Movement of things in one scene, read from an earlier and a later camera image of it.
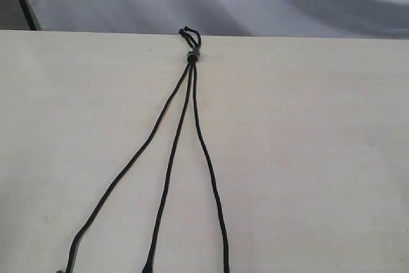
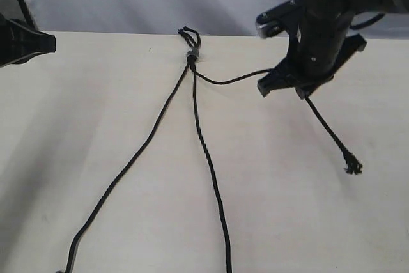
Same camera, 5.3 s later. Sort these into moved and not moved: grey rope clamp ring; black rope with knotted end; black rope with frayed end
Moved: black rope with frayed end
Not moved: black rope with knotted end; grey rope clamp ring
